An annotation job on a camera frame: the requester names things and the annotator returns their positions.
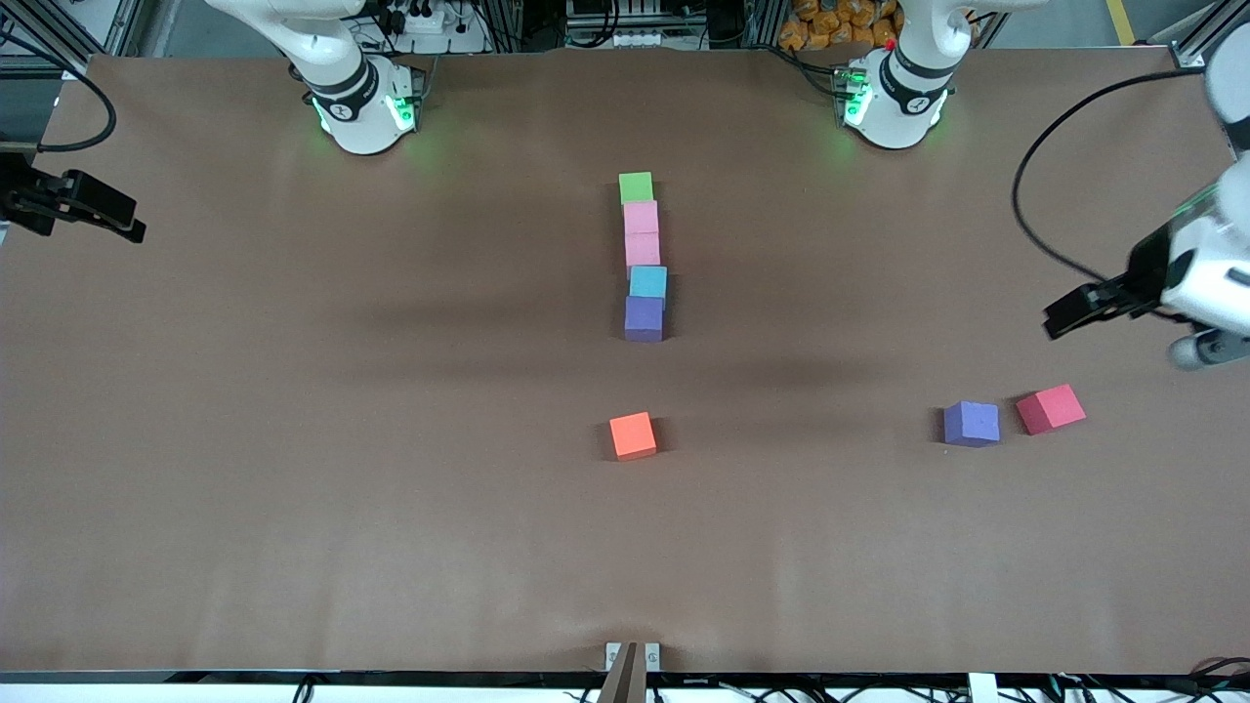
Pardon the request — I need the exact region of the grey metal equipment rack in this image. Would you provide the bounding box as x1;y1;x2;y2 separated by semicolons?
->
564;0;675;50

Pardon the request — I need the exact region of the metal bracket plate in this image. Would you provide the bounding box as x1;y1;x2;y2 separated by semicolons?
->
604;641;662;675

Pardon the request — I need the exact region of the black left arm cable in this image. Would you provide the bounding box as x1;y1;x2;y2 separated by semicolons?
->
1011;66;1212;286

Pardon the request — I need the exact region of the brown camera mount pole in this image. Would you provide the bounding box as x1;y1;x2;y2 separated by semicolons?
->
596;641;647;703

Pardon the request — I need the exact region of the purple foam block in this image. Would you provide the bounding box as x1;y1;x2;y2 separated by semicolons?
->
943;400;1001;448
625;296;665;343

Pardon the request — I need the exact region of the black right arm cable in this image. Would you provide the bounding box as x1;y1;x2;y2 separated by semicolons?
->
0;29;118;154

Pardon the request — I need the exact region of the brown table cover sheet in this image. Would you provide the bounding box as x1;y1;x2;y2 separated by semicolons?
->
0;44;1250;677

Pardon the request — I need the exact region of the aluminium frame profile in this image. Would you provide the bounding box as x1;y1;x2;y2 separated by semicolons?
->
0;0;133;81
1167;0;1250;71

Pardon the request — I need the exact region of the orange lumpy items pile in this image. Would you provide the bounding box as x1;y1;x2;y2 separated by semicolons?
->
778;0;899;52

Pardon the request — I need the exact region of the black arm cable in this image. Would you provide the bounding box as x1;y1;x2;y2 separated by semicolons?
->
0;29;118;154
1011;66;1212;286

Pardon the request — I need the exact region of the light blue foam block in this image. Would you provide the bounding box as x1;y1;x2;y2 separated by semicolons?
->
629;265;669;310

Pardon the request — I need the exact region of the red foam block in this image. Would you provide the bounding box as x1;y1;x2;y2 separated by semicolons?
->
1016;384;1087;436

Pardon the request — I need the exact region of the orange foam block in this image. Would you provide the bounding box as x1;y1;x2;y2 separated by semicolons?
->
608;411;658;461

